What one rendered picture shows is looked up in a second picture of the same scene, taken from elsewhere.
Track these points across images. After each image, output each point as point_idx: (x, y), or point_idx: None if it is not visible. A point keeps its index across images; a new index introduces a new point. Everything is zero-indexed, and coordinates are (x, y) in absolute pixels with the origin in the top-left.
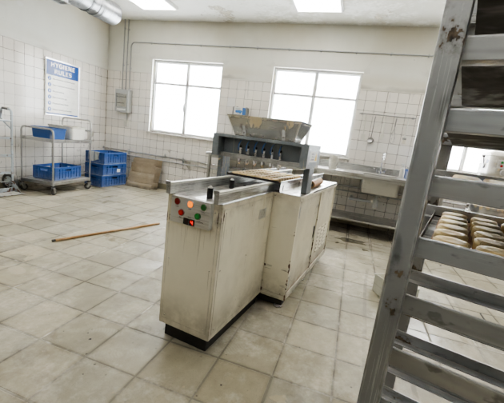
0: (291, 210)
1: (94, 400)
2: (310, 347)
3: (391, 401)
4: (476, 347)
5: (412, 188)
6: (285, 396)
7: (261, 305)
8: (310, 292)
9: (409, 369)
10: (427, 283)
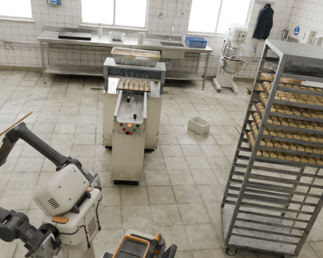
0: (157, 105)
1: (115, 219)
2: (177, 168)
3: (231, 181)
4: (236, 145)
5: (255, 149)
6: (180, 191)
7: (144, 154)
8: (161, 138)
9: (251, 177)
10: (242, 149)
